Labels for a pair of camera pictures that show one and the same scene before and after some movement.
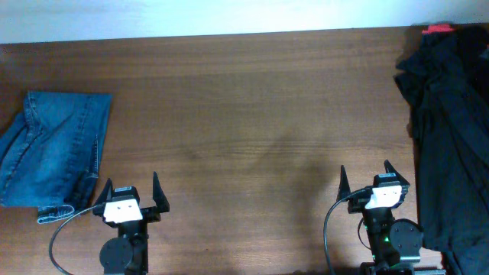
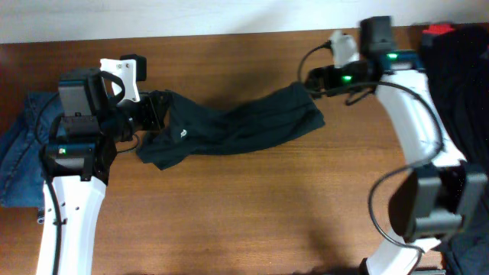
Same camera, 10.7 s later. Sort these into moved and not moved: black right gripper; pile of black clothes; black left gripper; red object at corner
Moved: black left gripper; black right gripper
Not moved: red object at corner; pile of black clothes
